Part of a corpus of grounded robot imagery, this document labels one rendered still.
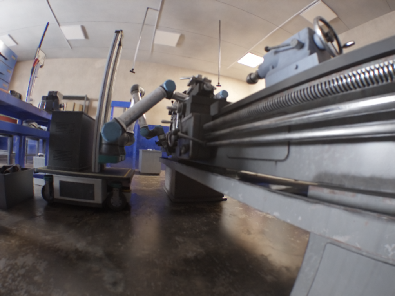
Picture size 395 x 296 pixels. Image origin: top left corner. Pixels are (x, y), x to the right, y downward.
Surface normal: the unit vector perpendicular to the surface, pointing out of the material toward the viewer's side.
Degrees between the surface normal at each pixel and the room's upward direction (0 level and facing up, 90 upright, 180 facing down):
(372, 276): 90
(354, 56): 90
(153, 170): 90
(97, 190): 90
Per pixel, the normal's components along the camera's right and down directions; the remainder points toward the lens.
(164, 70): 0.32, -0.02
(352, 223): -0.95, -0.07
